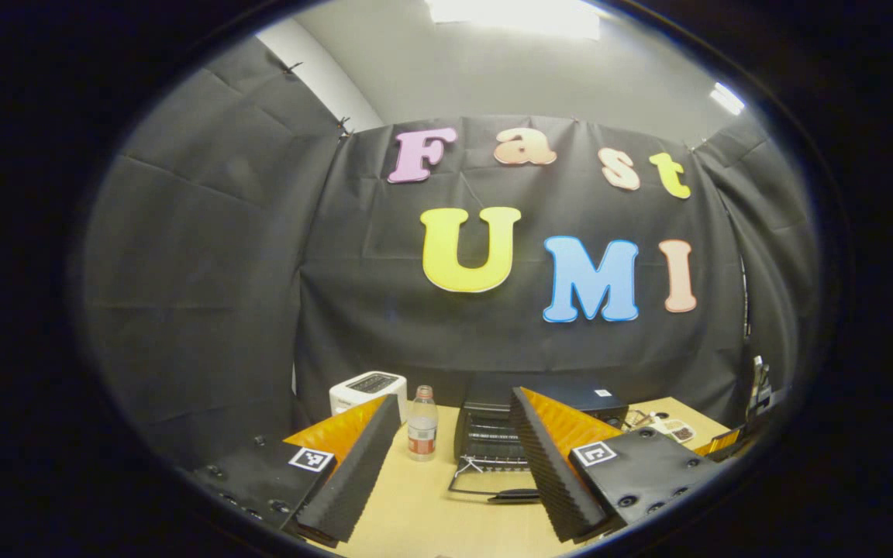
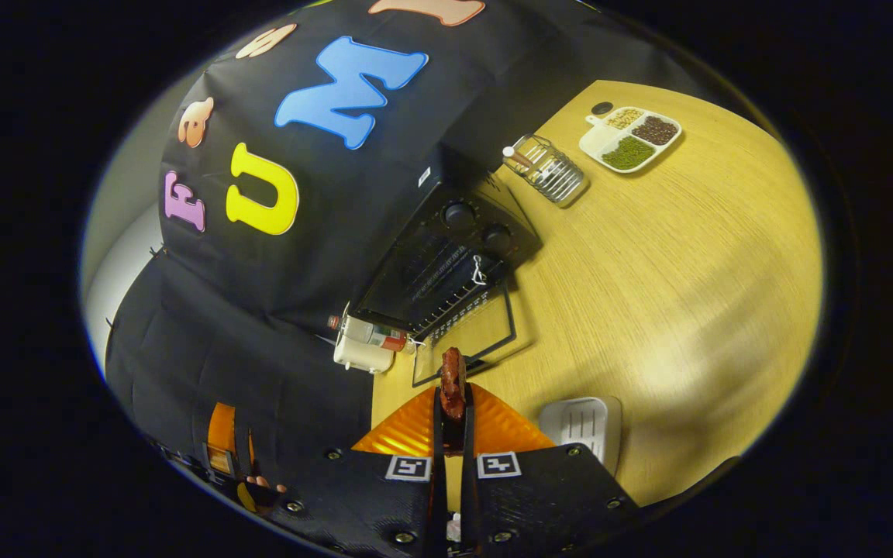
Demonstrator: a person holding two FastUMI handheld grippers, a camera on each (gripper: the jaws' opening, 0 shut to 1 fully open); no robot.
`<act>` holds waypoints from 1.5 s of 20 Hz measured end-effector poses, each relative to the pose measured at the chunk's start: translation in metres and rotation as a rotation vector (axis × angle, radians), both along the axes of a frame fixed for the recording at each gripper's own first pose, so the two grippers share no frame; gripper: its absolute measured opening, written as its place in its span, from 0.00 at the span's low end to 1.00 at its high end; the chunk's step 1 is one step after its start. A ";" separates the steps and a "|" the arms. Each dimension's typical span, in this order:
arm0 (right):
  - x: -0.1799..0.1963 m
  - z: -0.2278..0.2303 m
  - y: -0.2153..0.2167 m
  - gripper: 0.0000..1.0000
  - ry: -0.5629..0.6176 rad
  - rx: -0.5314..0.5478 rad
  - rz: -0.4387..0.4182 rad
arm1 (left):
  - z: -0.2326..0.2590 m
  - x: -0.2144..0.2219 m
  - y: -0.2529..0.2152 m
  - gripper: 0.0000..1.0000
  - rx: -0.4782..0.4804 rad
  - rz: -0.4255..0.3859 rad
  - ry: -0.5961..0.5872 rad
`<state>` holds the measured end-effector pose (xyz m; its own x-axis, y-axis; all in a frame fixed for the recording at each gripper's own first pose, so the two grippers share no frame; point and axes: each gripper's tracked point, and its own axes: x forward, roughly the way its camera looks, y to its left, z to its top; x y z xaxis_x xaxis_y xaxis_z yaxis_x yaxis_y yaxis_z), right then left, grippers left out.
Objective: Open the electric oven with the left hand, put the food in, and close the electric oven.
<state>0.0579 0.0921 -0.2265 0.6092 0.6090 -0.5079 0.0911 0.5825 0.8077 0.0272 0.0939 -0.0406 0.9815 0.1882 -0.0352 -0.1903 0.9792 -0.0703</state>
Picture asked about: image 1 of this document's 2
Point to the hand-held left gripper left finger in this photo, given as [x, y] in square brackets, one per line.
[353, 473]

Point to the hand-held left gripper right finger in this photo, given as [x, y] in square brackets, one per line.
[555, 473]

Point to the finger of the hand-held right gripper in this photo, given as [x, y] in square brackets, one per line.
[759, 387]
[718, 443]

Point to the black electric oven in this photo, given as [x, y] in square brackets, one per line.
[493, 391]

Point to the metal oven rack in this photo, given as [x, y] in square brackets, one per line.
[493, 446]

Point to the white divided dish with beans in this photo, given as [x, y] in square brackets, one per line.
[679, 431]

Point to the clear plastic bottle red label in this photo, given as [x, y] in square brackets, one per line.
[422, 426]

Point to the white toaster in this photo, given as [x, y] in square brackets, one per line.
[361, 387]

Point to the black backdrop cloth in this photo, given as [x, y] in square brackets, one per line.
[206, 271]

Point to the small ceiling light panel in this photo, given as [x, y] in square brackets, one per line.
[727, 98]

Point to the large ceiling light panel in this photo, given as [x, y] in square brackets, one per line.
[512, 15]

